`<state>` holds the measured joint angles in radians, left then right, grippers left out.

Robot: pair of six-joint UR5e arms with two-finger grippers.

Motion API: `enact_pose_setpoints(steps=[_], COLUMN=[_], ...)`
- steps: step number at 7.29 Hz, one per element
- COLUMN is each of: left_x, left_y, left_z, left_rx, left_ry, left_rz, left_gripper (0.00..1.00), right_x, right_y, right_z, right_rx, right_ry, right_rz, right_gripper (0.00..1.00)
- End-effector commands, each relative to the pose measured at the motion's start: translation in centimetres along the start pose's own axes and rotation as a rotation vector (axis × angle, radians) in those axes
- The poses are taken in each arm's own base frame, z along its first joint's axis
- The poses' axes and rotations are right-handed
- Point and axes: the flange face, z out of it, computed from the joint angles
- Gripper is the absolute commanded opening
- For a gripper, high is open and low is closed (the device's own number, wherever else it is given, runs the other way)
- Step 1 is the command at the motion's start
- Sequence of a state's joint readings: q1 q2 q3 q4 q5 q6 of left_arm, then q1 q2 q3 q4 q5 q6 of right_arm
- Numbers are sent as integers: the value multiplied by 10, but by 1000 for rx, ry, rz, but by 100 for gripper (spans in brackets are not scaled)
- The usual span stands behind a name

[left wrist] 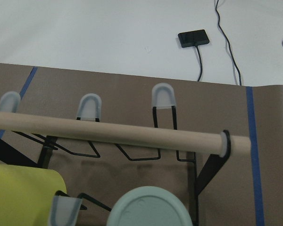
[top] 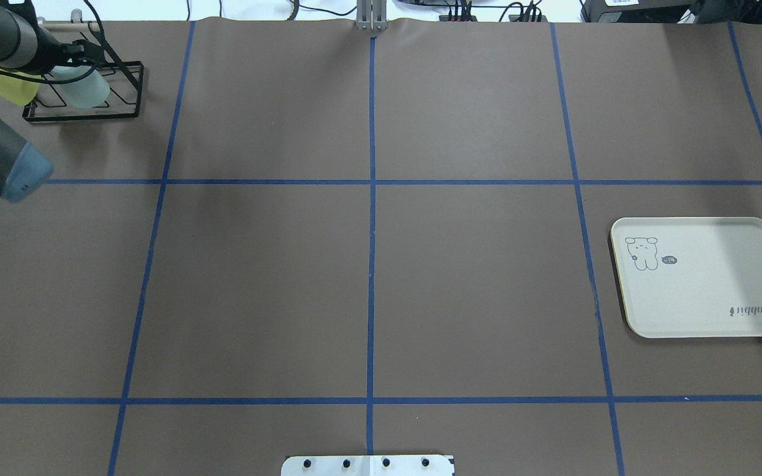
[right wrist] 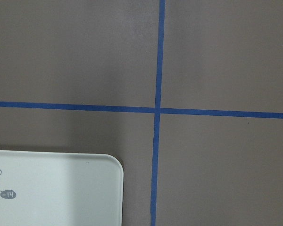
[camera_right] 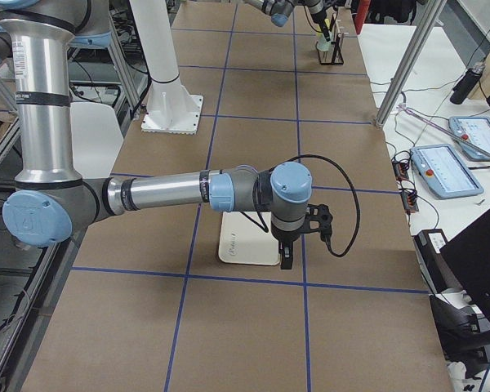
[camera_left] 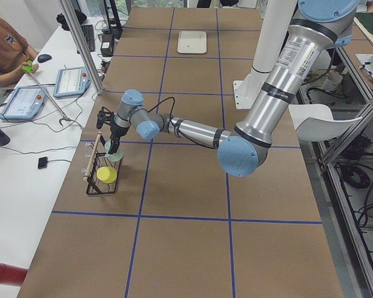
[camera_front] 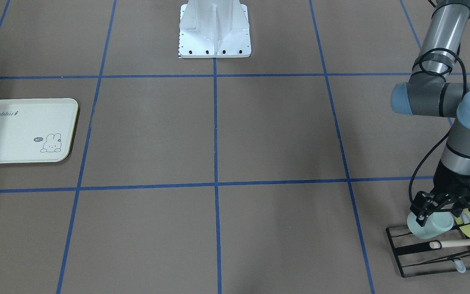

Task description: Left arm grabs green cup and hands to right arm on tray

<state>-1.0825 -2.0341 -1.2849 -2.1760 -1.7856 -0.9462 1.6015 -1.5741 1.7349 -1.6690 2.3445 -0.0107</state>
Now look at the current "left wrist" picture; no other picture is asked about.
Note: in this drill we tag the yellow green plastic cup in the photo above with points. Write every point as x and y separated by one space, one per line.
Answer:
26 194

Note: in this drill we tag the black usb hub box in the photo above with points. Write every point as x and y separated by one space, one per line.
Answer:
193 38

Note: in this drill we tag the black wire cup rack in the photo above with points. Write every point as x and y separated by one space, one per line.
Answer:
100 140

